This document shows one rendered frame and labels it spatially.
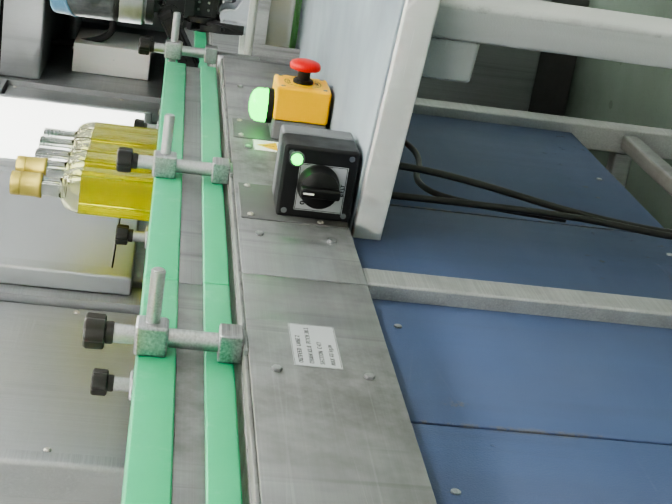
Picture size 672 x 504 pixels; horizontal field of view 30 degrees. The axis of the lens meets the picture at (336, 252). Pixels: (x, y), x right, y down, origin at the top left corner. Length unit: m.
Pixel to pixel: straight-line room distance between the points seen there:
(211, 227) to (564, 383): 0.42
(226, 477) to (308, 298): 0.30
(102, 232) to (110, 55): 1.09
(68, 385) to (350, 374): 0.67
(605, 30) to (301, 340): 0.48
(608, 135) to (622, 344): 0.83
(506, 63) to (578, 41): 1.69
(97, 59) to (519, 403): 2.12
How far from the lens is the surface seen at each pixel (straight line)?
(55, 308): 1.82
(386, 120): 1.28
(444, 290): 1.22
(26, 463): 1.44
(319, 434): 0.92
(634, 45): 1.33
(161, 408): 0.96
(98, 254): 1.92
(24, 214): 2.06
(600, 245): 1.50
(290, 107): 1.59
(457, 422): 1.02
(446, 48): 1.30
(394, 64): 1.25
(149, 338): 1.03
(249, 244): 1.24
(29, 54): 2.94
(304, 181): 1.30
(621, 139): 2.03
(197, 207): 1.39
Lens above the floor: 0.97
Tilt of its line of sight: 9 degrees down
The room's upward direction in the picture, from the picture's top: 84 degrees counter-clockwise
